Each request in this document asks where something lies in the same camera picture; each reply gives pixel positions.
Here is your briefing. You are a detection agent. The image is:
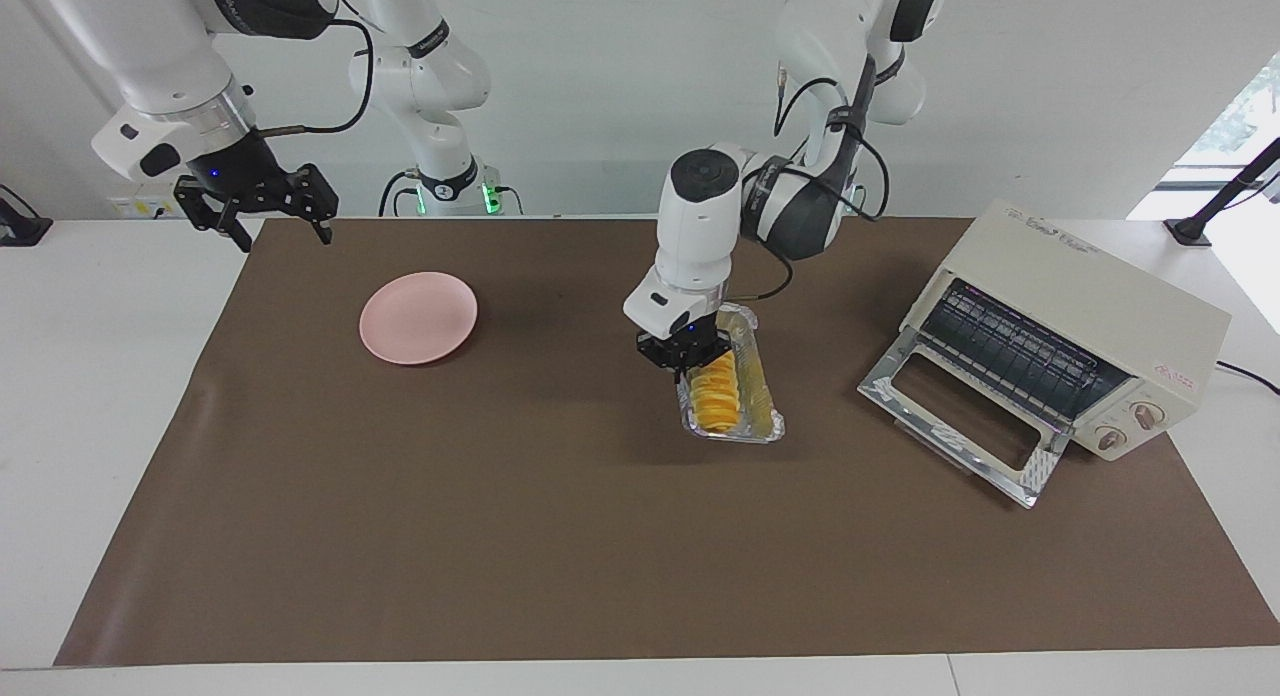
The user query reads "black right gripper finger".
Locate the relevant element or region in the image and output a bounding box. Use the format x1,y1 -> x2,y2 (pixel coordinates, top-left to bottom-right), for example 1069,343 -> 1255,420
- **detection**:
288,163 -> 339,245
174,175 -> 254,254

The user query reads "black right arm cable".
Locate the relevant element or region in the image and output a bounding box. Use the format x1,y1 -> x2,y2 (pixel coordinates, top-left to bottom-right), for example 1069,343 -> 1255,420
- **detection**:
255,0 -> 376,139

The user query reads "black camera stand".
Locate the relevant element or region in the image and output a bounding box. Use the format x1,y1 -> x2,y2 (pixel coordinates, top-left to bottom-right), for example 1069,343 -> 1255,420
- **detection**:
1165,136 -> 1280,247

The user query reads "black oven power cable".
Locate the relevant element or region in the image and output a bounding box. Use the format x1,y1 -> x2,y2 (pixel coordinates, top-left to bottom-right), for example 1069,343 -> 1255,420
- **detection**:
1215,359 -> 1280,395

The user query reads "glass oven door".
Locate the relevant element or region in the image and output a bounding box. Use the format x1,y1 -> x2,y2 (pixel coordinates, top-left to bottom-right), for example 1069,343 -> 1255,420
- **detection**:
857,328 -> 1073,510

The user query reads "black right base cable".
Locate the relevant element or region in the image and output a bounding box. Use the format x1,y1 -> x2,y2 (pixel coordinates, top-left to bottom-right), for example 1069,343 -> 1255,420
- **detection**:
378,169 -> 421,217

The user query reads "sliced orange bread loaf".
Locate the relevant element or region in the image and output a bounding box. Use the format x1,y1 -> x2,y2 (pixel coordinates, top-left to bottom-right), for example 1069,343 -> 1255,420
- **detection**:
690,349 -> 746,434

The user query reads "black table clamp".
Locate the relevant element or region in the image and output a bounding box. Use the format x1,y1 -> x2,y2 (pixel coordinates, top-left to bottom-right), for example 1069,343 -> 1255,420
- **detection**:
0,184 -> 53,247

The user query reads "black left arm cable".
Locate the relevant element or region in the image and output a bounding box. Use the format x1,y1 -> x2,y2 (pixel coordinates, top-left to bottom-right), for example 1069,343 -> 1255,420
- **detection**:
740,56 -> 891,302

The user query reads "brown table mat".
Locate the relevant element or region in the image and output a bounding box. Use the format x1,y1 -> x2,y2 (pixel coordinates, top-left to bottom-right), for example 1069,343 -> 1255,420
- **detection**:
53,216 -> 1280,667

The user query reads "cream toaster oven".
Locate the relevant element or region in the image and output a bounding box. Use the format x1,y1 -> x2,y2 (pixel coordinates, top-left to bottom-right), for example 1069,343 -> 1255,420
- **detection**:
900,198 -> 1233,464

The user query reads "aluminium foil tray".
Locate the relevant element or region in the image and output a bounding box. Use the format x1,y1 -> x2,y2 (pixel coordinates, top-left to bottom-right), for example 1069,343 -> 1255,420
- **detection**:
676,303 -> 786,444

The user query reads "pink round plate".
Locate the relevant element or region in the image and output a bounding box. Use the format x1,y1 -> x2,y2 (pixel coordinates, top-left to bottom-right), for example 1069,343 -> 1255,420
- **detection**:
359,271 -> 479,367

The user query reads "white wall power outlet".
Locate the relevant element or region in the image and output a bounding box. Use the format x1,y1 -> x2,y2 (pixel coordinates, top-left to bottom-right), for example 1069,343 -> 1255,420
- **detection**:
108,194 -> 186,220

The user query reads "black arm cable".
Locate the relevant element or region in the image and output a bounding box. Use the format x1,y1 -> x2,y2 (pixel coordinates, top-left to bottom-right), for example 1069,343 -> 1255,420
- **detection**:
255,0 -> 376,139
740,56 -> 891,302

